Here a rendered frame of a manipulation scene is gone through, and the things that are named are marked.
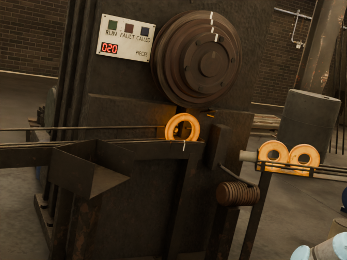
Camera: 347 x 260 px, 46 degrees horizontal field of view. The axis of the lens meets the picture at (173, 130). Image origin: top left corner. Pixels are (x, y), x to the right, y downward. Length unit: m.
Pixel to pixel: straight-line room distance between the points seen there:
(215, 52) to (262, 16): 0.53
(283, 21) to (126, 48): 8.50
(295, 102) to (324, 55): 1.69
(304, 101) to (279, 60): 5.87
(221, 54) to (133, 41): 0.42
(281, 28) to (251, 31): 7.98
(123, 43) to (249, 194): 1.00
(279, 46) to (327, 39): 4.21
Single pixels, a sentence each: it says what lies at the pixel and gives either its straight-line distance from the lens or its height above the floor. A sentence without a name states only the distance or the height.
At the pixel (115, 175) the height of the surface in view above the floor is 0.61.
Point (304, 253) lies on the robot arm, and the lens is 1.44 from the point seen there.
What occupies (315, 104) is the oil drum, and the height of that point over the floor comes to 0.80.
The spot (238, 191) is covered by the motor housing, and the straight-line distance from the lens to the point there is 2.13.
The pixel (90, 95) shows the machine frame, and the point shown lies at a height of 0.87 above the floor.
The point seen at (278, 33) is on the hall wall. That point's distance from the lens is 10.22.
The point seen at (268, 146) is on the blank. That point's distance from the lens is 2.17.
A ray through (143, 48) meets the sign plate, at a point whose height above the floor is 1.12.
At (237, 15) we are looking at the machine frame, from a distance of 2.24.
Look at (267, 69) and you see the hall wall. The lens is 10.17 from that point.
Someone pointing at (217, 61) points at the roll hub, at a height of 1.13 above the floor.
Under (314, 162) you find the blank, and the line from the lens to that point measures 2.22.
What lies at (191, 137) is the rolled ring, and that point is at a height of 0.72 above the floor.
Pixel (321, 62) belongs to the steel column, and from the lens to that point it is 6.15.
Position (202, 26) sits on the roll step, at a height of 1.28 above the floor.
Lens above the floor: 1.21
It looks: 13 degrees down
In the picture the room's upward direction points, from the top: 11 degrees clockwise
